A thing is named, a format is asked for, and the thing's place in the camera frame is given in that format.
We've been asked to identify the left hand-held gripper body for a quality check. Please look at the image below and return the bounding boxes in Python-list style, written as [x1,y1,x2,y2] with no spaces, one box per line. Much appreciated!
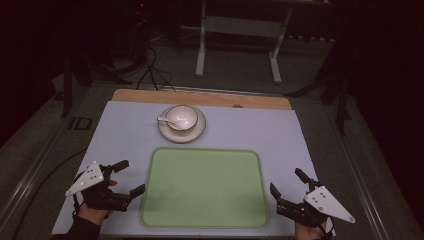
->
[65,161,132,213]

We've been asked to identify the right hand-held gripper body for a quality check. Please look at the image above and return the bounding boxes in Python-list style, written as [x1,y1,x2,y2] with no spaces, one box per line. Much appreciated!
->
[275,179,356,230]

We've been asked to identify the person's right hand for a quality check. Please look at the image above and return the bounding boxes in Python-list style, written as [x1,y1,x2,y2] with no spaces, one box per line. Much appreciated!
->
[294,221,328,240]

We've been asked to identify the person's left hand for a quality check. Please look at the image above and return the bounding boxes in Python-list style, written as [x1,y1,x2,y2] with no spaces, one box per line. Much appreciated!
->
[77,179,119,226]

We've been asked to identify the pale blue table mat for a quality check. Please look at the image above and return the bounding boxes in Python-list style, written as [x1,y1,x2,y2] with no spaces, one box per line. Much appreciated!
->
[51,100,336,238]

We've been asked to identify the white spoon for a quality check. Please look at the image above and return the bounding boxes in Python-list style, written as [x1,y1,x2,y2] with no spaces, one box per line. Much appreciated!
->
[156,115,185,131]

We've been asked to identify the green tray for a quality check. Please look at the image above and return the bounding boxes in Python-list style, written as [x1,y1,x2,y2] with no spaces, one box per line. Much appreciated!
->
[139,146,271,230]

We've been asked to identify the white saucer plate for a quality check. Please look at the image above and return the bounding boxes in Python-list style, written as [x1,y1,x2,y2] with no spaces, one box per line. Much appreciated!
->
[157,105,207,144]

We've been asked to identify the white bowl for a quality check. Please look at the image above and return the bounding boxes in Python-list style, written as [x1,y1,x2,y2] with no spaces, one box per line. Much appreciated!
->
[165,104,200,132]

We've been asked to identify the black stand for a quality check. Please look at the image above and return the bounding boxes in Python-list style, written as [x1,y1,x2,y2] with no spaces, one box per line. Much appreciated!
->
[284,33,355,136]
[59,49,134,119]

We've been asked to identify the wooden table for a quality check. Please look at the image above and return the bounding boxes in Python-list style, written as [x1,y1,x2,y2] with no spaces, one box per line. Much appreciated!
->
[110,88,293,111]

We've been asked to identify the white metal stand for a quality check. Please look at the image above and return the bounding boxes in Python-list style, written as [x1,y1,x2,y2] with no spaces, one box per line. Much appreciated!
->
[195,0,295,85]

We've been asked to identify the right hand-held gripper cable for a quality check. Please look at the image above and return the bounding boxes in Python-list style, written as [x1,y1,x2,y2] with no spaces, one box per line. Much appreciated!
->
[316,216,335,238]

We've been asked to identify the hand-held gripper cable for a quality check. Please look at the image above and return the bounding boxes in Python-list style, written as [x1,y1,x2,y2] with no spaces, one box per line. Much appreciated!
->
[71,193,83,216]
[316,216,335,238]

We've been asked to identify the left hand-held gripper cable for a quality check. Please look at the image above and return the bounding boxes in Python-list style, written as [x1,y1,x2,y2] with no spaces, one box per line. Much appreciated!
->
[71,193,83,216]

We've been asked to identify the black floor cable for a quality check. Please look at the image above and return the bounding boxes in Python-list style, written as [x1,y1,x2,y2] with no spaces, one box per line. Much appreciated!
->
[10,148,88,240]

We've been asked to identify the black square floor frame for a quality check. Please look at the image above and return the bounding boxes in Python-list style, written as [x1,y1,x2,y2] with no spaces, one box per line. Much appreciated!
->
[68,116,94,131]

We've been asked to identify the black cables on floor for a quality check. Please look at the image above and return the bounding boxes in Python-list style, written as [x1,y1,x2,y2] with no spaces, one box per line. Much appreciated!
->
[135,44,177,93]

